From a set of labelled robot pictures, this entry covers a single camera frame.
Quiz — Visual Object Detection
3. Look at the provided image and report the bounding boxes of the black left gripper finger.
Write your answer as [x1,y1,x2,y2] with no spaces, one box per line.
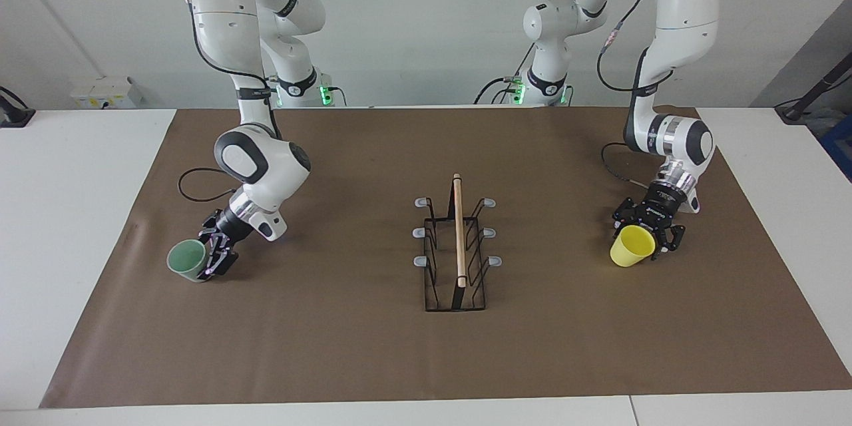
[649,222,686,260]
[612,198,645,238]

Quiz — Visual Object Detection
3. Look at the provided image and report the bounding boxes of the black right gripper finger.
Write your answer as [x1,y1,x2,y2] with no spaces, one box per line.
[200,210,226,244]
[198,250,239,280]

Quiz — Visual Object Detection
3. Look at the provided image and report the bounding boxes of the yellow plastic cup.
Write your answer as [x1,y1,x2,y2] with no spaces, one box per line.
[610,225,656,268]

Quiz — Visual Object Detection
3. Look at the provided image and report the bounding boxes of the pale green plastic cup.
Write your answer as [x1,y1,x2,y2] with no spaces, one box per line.
[166,239,215,283]

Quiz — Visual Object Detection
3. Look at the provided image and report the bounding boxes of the brown paper table mat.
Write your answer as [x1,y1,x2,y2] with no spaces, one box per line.
[39,106,852,409]

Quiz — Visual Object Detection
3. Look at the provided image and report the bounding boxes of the black clamp stand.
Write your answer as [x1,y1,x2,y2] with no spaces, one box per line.
[775,53,852,124]
[0,85,36,128]

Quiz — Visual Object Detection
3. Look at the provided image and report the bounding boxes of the blue storage box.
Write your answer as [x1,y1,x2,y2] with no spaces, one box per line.
[819,113,852,182]

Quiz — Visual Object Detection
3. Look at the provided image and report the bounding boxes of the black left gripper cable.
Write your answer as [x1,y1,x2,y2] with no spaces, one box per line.
[596,0,660,188]

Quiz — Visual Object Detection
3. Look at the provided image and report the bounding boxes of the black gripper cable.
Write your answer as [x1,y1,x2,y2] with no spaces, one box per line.
[596,0,660,188]
[172,0,275,203]

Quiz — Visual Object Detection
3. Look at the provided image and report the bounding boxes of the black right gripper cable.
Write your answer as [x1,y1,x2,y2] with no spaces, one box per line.
[172,0,275,203]

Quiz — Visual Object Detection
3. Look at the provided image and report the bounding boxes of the black wire cup rack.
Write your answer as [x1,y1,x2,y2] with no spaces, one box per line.
[413,173,503,313]

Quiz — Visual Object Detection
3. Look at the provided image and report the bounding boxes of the white wall outlet box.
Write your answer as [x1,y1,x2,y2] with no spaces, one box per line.
[70,77,142,109]

